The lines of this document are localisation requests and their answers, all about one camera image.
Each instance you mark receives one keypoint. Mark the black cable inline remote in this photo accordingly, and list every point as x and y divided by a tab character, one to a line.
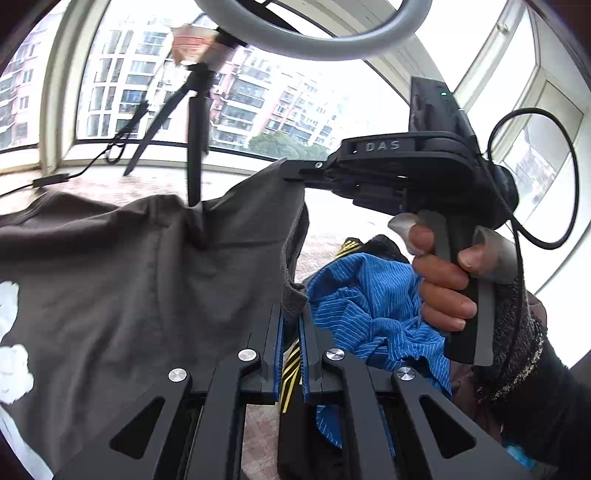
50	180

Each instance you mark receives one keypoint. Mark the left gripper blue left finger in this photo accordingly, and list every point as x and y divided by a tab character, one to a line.
267	340

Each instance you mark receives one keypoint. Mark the light blue fleece garment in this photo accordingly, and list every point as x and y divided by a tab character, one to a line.
519	455

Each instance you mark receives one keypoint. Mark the black tripod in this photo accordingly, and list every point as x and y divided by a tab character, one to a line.
189	109

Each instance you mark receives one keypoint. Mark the right hand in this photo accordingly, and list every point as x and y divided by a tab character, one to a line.
449	291

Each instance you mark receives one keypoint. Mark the black yellow striped garment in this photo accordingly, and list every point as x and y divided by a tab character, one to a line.
332	423

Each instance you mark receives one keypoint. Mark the right forearm black sleeve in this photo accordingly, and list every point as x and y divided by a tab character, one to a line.
544	409

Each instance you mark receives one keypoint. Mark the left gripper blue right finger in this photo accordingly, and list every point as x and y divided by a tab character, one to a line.
317	381

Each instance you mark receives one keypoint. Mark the blue striped garment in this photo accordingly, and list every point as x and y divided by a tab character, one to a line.
373	310

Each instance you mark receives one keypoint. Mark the dark grey daisy hoodie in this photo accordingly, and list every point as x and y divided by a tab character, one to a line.
99	302

